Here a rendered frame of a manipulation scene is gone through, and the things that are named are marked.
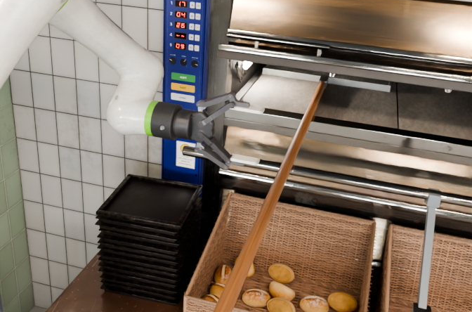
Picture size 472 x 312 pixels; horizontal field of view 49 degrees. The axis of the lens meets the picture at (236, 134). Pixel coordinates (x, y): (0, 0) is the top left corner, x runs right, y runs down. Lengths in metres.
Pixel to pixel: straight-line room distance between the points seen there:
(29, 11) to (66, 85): 1.13
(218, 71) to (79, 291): 0.91
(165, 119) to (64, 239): 1.30
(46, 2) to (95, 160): 1.25
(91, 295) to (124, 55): 0.93
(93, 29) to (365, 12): 0.86
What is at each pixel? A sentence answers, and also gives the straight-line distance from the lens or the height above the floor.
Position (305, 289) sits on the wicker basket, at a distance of 1.97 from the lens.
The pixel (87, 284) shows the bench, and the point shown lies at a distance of 1.98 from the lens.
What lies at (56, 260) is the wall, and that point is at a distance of 2.58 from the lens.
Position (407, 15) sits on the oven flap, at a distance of 1.73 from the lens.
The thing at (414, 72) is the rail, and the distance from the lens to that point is 1.60.
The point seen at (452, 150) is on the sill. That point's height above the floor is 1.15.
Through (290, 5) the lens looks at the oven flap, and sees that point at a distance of 1.74.
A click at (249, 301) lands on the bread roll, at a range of 1.85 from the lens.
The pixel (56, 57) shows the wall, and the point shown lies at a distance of 2.11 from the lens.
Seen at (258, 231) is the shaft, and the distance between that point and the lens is 1.12.
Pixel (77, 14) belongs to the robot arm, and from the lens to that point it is 1.24.
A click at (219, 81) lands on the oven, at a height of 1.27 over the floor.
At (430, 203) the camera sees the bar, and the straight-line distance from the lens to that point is 1.49.
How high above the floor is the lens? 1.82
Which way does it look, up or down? 23 degrees down
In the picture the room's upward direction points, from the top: 4 degrees clockwise
